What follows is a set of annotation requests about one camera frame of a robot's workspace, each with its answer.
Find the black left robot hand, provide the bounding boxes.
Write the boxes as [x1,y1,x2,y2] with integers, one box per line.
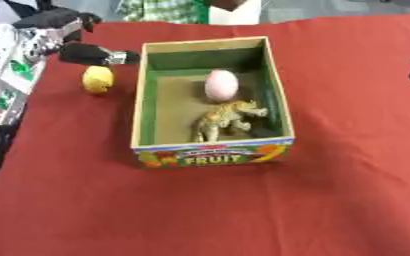
[10,7,142,67]

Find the cardboard box with green inside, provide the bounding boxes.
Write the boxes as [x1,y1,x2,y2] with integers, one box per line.
[129,35,298,169]

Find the white box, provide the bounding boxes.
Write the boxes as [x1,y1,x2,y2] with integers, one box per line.
[206,0,265,26]

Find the yellow toy lemon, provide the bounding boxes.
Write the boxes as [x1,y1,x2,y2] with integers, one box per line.
[80,65,116,94]

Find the green white checked cloth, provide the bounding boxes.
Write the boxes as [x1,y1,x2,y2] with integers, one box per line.
[115,0,211,25]

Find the pink toy egg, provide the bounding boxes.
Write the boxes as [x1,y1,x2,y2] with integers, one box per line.
[203,68,240,102]

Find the tan toy dinosaur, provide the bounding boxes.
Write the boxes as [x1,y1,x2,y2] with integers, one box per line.
[191,99,270,144]

